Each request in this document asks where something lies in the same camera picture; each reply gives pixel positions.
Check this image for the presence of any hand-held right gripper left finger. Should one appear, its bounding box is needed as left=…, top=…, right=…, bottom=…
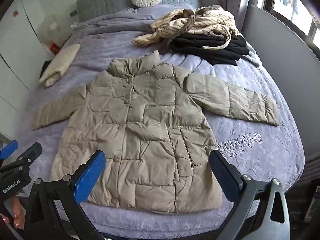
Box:
left=24, top=150, right=107, bottom=240

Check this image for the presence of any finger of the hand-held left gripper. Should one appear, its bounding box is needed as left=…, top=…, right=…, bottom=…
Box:
left=0, top=140, right=19, bottom=159
left=0, top=142, right=42, bottom=174

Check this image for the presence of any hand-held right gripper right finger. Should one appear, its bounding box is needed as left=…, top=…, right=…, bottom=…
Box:
left=209, top=149, right=292, bottom=240

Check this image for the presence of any khaki puffer jacket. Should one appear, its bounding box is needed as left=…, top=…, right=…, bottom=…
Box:
left=31, top=50, right=280, bottom=214

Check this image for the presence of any person's left hand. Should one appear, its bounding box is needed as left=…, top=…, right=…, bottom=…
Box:
left=0, top=196, right=26, bottom=230

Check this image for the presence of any purple bed blanket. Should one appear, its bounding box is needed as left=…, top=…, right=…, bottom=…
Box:
left=19, top=4, right=307, bottom=240

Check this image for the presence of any small black item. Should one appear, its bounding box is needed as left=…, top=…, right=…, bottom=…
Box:
left=39, top=60, right=53, bottom=79

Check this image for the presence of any cream folded sweater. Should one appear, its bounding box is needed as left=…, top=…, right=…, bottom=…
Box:
left=39, top=44, right=81, bottom=87

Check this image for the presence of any white wardrobe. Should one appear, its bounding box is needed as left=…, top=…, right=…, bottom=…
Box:
left=0, top=0, right=83, bottom=135

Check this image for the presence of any clear plastic container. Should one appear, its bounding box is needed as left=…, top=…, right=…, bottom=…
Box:
left=41, top=15, right=69, bottom=48

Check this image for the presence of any light grey cloth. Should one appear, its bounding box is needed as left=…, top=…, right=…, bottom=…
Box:
left=244, top=42, right=262, bottom=67

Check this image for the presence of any black folded garment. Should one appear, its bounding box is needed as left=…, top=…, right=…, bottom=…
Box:
left=170, top=34, right=250, bottom=66

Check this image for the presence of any cream striped garment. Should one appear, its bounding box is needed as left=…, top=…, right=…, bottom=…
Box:
left=132, top=5, right=242, bottom=50

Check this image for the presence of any grey quilted pillow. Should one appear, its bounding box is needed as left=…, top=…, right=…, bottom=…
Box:
left=76, top=0, right=202, bottom=24

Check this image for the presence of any purple curtain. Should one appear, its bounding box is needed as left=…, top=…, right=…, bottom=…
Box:
left=225, top=0, right=253, bottom=40

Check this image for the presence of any window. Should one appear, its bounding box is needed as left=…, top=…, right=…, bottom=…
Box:
left=265, top=0, right=320, bottom=50

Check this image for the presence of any grey wall panel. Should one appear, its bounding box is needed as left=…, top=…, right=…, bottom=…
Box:
left=245, top=4, right=320, bottom=163

